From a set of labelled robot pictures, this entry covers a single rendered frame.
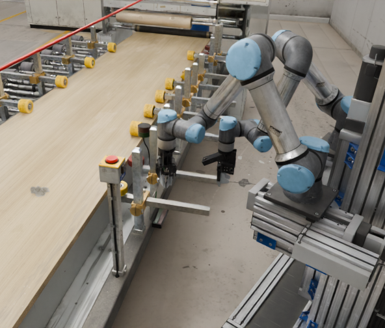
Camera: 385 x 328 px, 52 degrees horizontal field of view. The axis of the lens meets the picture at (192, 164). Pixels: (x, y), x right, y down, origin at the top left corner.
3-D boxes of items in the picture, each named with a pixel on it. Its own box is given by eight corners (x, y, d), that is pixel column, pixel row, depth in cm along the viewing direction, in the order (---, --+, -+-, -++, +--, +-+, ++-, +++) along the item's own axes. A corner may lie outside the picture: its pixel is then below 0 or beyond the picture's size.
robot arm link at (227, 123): (241, 121, 176) (224, 123, 173) (238, 143, 182) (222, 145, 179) (234, 114, 182) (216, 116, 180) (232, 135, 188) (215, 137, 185)
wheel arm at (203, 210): (209, 213, 177) (210, 205, 175) (208, 218, 174) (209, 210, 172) (116, 198, 183) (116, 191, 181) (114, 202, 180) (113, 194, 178)
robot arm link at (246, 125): (264, 141, 181) (242, 144, 178) (253, 130, 190) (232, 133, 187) (266, 125, 177) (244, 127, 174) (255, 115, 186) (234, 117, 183)
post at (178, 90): (179, 158, 250) (182, 84, 225) (178, 161, 247) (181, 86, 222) (174, 157, 250) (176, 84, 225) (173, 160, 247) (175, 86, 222)
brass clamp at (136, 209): (151, 200, 184) (151, 191, 181) (142, 217, 172) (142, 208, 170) (138, 197, 185) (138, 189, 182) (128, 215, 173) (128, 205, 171)
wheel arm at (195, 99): (235, 105, 256) (236, 100, 254) (235, 107, 253) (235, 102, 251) (160, 96, 263) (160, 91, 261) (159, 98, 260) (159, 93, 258)
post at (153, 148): (159, 208, 209) (159, 125, 184) (157, 212, 206) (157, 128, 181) (152, 207, 209) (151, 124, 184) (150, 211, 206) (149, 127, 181)
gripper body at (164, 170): (158, 178, 164) (158, 153, 158) (157, 167, 172) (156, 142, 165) (176, 177, 165) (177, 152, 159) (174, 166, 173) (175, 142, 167)
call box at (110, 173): (126, 176, 140) (125, 157, 136) (119, 187, 134) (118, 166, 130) (107, 173, 141) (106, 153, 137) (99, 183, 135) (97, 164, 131)
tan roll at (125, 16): (241, 32, 412) (242, 19, 406) (240, 34, 402) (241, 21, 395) (110, 19, 433) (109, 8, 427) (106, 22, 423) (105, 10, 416)
